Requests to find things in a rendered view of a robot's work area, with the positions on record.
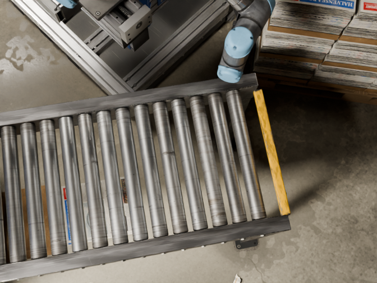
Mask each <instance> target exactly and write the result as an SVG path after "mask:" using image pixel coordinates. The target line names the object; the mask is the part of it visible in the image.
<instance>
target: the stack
mask: <svg viewBox="0 0 377 283"><path fill-rule="evenodd" d="M268 20H269V19H268ZM269 26H276V27H281V28H290V29H298V30H307V31H314V32H319V33H326V34H333V35H339V34H340V33H341V31H342V35H344V36H353V37H358V38H366V39H374V40H377V0H275V8H274V10H273V12H272V15H271V17H270V21H269ZM259 46H260V52H261V53H271V54H280V55H286V56H295V57H303V58H311V59H316V60H322V59H324V61H327V62H336V63H345V64H350V65H358V66H366V67H373V68H377V45H371V44H362V43H354V42H347V41H341V40H338V39H337V40H331V39H324V38H316V37H311V36H303V35H296V34H288V33H280V32H276V31H268V21H267V22H266V24H265V26H264V28H263V30H262V33H261V45H260V36H259V37H258V39H257V41H256V42H255V48H254V47H253V48H252V50H251V52H250V58H249V64H250V65H252V72H254V73H259V74H267V75H275V76H282V77H289V78H293V79H300V80H308V79H310V81H315V82H320V83H329V84H337V85H345V86H352V87H357V88H367V89H374V90H377V72H371V71H363V70H355V69H347V68H342V67H334V66H326V65H322V64H317V63H308V62H300V61H291V60H283V59H278V58H270V57H261V56H259ZM253 51H254V56H253ZM252 57H253V62H252ZM324 61H323V62H324ZM250 73H251V68H250ZM256 78H257V81H258V87H257V88H259V89H267V90H275V91H279V92H287V93H295V94H303V95H310V96H315V97H323V98H330V99H338V100H343V101H350V102H358V103H366V104H373V105H377V99H374V98H377V94H376V93H369V92H362V91H357V90H349V89H341V88H332V87H327V86H319V85H311V84H307V83H306V84H305V83H297V82H293V81H285V80H278V79H271V78H266V77H258V76H257V77H256ZM276 84H283V85H290V86H283V85H276ZM291 86H298V87H303V88H295V87H291ZM304 88H310V89H304ZM311 89H318V90H311ZM319 90H326V91H330V92H324V91H319ZM331 92H338V93H331ZM339 93H342V94H339ZM373 97H374V98H373Z"/></svg>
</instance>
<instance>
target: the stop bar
mask: <svg viewBox="0 0 377 283"><path fill-rule="evenodd" d="M253 94H254V98H255V103H256V108H257V111H258V115H259V120H260V125H261V130H262V133H263V138H264V143H265V147H266V152H267V155H268V160H269V165H270V170H271V173H272V178H273V183H274V187H275V192H276V195H277V200H278V205H279V210H280V213H281V216H288V215H290V214H291V212H290V208H289V204H288V199H287V193H286V190H285V187H284V182H283V177H282V173H281V168H280V165H279V161H278V156H277V151H276V148H275V144H274V139H273V134H272V130H271V127H270V122H269V117H268V113H267V110H266V108H267V106H266V105H265V100H264V96H263V91H262V89H258V90H254V92H253Z"/></svg>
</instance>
